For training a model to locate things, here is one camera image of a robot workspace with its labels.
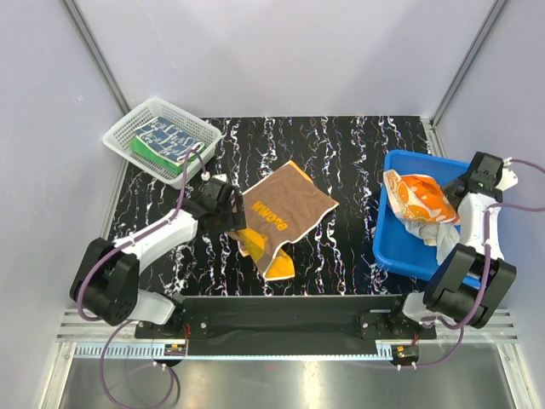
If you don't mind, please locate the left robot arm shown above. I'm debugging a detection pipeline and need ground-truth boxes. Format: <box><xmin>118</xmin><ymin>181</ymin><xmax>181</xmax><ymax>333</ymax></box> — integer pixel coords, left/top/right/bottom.
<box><xmin>69</xmin><ymin>175</ymin><xmax>246</xmax><ymax>337</ymax></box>

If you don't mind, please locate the grey white towel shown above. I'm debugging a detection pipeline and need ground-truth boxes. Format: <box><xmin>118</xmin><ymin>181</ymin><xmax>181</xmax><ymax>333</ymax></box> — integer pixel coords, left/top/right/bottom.
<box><xmin>404</xmin><ymin>221</ymin><xmax>460</xmax><ymax>265</ymax></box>

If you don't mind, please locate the brown yellow towel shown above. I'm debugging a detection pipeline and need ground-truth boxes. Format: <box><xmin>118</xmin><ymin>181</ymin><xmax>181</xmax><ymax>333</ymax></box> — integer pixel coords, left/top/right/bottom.
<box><xmin>229</xmin><ymin>161</ymin><xmax>338</xmax><ymax>281</ymax></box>

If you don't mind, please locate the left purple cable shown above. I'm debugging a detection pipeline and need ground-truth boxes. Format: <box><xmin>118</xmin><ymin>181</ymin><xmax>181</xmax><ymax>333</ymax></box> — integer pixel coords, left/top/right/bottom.
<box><xmin>76</xmin><ymin>147</ymin><xmax>212</xmax><ymax>406</ymax></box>

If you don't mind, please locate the blue white patterned towel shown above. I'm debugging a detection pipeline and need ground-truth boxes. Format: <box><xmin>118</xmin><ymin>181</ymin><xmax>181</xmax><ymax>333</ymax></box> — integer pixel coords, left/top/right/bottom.
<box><xmin>133</xmin><ymin>117</ymin><xmax>198</xmax><ymax>147</ymax></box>

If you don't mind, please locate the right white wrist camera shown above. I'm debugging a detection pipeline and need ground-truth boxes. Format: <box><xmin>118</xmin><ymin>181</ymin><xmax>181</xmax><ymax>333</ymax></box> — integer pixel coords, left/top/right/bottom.
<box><xmin>496</xmin><ymin>158</ymin><xmax>519</xmax><ymax>192</ymax></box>

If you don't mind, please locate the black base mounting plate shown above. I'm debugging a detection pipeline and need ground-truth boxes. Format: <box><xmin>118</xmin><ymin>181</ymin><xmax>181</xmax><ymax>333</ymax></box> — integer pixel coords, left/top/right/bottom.
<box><xmin>135</xmin><ymin>295</ymin><xmax>437</xmax><ymax>360</ymax></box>

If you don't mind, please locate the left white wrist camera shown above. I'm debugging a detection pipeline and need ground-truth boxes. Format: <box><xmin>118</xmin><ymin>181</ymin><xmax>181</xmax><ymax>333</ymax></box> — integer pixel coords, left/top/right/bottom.
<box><xmin>200</xmin><ymin>170</ymin><xmax>229</xmax><ymax>186</ymax></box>

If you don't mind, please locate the blue plastic bin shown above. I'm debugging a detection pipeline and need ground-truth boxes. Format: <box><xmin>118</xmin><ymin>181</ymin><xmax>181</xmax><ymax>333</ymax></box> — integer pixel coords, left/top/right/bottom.
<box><xmin>373</xmin><ymin>150</ymin><xmax>469</xmax><ymax>281</ymax></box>

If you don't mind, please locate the aluminium frame rail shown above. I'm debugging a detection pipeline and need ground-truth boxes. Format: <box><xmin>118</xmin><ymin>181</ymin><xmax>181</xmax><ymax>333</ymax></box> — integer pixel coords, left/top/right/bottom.
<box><xmin>55</xmin><ymin>310</ymin><xmax>519</xmax><ymax>361</ymax></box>

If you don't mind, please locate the green microfiber towel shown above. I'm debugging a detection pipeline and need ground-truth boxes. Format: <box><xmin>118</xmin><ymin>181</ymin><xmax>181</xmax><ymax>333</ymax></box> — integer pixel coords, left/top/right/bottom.
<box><xmin>129</xmin><ymin>137</ymin><xmax>205</xmax><ymax>175</ymax></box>

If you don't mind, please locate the white perforated plastic basket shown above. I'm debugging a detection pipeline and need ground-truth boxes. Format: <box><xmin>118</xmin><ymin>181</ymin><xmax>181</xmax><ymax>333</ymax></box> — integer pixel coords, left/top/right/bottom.
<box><xmin>102</xmin><ymin>97</ymin><xmax>222</xmax><ymax>190</ymax></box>

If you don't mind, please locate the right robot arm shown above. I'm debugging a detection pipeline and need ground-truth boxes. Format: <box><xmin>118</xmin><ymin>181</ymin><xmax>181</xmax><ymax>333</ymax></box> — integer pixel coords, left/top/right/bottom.
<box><xmin>386</xmin><ymin>152</ymin><xmax>517</xmax><ymax>338</ymax></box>

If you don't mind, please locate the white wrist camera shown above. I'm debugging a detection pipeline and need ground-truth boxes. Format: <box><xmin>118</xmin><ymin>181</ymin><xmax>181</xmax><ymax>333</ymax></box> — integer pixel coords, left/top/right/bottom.
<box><xmin>200</xmin><ymin>170</ymin><xmax>229</xmax><ymax>186</ymax></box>
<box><xmin>496</xmin><ymin>158</ymin><xmax>519</xmax><ymax>192</ymax></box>

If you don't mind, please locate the orange floral towel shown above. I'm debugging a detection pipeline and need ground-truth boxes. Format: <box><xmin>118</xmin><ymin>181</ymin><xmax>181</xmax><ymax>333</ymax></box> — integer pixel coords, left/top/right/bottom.
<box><xmin>383</xmin><ymin>170</ymin><xmax>460</xmax><ymax>226</ymax></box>

